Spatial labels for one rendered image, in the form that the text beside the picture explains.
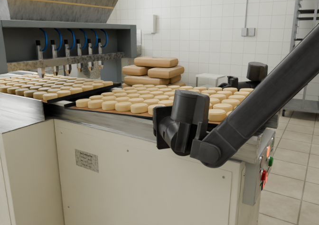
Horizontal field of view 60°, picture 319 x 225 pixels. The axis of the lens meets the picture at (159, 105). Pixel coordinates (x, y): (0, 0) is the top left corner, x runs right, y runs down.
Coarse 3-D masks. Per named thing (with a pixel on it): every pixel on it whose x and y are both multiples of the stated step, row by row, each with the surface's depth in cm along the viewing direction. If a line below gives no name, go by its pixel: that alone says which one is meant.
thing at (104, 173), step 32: (64, 128) 99; (96, 128) 90; (64, 160) 103; (96, 160) 94; (128, 160) 86; (160, 160) 79; (192, 160) 74; (64, 192) 108; (96, 192) 98; (128, 192) 89; (160, 192) 82; (192, 192) 76; (224, 192) 70; (96, 224) 102; (128, 224) 92; (160, 224) 85; (192, 224) 78; (224, 224) 73; (256, 224) 100
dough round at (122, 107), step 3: (123, 102) 85; (126, 102) 84; (129, 102) 84; (117, 105) 81; (120, 105) 81; (123, 105) 81; (126, 105) 81; (129, 105) 81; (117, 108) 81; (120, 108) 81; (123, 108) 81; (126, 108) 81; (129, 108) 81; (117, 111) 82; (120, 111) 81; (123, 111) 81; (126, 111) 81
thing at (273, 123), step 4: (0, 76) 169; (4, 76) 167; (8, 76) 165; (112, 88) 124; (116, 88) 124; (120, 88) 124; (96, 92) 129; (100, 92) 128; (104, 92) 126; (84, 96) 134; (88, 96) 132; (280, 112) 88; (276, 116) 89; (272, 120) 90; (276, 120) 89; (264, 124) 91; (268, 124) 91; (272, 124) 90; (276, 124) 89; (276, 128) 90
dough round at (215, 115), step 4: (212, 112) 67; (216, 112) 66; (220, 112) 66; (224, 112) 67; (208, 116) 67; (212, 116) 66; (216, 116) 66; (220, 116) 66; (224, 116) 67; (208, 120) 67; (212, 120) 66; (216, 120) 66; (220, 120) 66
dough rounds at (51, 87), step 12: (0, 84) 121; (12, 84) 122; (24, 84) 121; (36, 84) 122; (48, 84) 121; (60, 84) 124; (72, 84) 122; (84, 84) 123; (96, 84) 121; (108, 84) 125; (24, 96) 107; (36, 96) 103; (48, 96) 100; (60, 96) 105
